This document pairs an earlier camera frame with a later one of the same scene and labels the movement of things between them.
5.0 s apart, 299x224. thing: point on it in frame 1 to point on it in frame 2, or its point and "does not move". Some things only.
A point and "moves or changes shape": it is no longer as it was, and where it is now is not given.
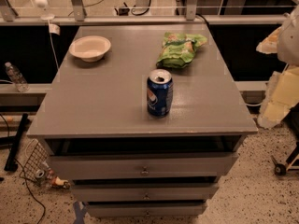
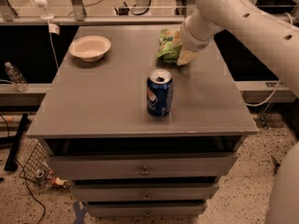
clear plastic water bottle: (17, 77) does not move
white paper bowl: (90, 49) does not move
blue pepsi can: (160, 91) does not move
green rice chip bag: (178, 49) moves or changes shape
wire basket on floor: (36, 158) does not move
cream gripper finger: (270, 44) to (186, 57)
